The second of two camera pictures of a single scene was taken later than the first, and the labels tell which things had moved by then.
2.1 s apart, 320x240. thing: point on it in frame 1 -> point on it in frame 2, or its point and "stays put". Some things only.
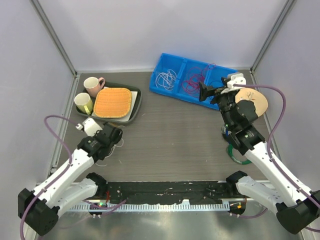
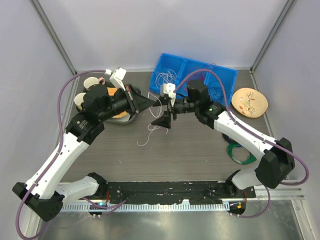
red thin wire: [196, 76] -> [202, 69]
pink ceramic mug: [92, 86] stays put
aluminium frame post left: [54, 34] stays put
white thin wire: [166, 79] stays put
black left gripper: [118, 138] -> [136, 104]
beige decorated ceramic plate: [261, 105] stays put
